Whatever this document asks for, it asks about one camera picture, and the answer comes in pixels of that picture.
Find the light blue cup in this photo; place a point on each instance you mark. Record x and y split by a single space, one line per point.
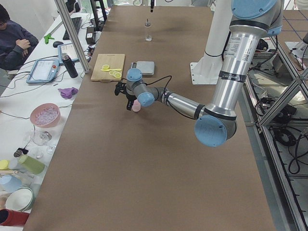
10 183

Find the glass sauce bottle metal cap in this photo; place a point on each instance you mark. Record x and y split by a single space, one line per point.
148 35

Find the pink plastic cup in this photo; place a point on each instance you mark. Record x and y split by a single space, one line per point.
136 107

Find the blue teach pendant far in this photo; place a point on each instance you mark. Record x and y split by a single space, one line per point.
69 50

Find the yellow plastic knife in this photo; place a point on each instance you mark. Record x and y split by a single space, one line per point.
108 70

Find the blue teach pendant near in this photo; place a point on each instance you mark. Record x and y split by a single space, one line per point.
43 71

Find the black computer mouse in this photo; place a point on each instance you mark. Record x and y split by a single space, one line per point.
57 43

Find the silver digital kitchen scale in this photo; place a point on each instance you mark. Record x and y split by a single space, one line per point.
146 67

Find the pink bowl with ice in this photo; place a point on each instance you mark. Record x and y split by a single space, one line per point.
46 115

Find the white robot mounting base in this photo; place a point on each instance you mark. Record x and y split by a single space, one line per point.
207 69

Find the bamboo cutting board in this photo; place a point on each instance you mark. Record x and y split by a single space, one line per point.
114 60

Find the aluminium frame post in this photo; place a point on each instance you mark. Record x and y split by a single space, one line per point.
66 19

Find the aluminium frame rail right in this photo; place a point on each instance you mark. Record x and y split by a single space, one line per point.
278 88

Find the blue teach pendant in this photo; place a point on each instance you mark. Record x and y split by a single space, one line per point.
69 50
43 71

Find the seated person dark jacket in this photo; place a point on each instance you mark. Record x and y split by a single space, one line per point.
16 43

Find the green plastic clamp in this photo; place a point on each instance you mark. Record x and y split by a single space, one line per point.
47 38

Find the green cup lying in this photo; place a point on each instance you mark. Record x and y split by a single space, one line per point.
32 165

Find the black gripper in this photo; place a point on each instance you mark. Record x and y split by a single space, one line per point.
130 97

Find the black power adapter box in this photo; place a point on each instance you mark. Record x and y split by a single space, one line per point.
90 35

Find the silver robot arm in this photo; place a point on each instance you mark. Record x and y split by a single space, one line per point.
236 29

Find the black thermos bottle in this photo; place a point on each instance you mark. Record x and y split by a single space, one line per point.
69 64

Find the purple cloth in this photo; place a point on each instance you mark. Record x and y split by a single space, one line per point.
68 93

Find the white green bowl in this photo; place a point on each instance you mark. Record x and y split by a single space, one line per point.
20 200

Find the clear glass bowl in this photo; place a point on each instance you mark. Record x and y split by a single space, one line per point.
40 138

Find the lemon slice top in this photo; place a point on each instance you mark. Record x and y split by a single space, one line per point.
105 67

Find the red cup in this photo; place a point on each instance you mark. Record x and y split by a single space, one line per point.
13 218

